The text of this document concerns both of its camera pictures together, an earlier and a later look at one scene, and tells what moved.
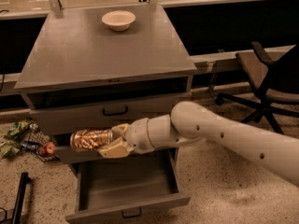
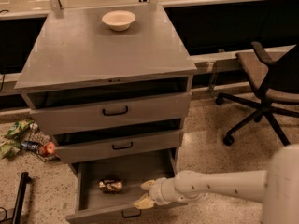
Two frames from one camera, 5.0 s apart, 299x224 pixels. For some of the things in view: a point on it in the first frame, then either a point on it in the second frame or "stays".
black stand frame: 16,219 stays
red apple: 48,148 stays
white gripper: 137,135 -> 160,191
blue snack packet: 30,146 stays
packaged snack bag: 91,139 -> 110,186
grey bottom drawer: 121,185 stays
